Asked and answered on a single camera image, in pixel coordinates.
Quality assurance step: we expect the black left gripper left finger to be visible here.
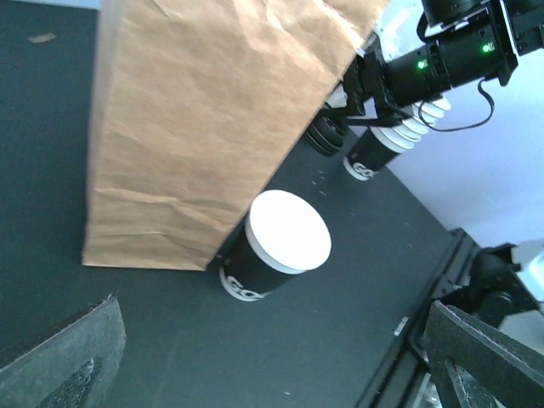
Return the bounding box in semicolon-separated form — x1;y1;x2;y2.
1;295;126;407

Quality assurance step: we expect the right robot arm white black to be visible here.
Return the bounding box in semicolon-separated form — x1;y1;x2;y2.
313;1;543;128

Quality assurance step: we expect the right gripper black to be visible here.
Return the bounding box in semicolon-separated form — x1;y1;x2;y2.
316;53;408;128

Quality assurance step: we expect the stack of white paper cups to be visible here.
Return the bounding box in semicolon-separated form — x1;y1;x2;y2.
343;98;451;181

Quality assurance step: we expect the black lid stack right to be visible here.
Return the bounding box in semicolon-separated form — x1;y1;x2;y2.
305;117;349;157

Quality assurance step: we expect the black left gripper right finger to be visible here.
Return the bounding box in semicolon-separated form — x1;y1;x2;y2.
424;301;543;407

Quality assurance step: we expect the brown kraft paper bag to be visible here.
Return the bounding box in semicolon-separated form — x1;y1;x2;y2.
82;0;386;270

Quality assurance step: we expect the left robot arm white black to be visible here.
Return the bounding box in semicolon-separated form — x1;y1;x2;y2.
1;235;538;407

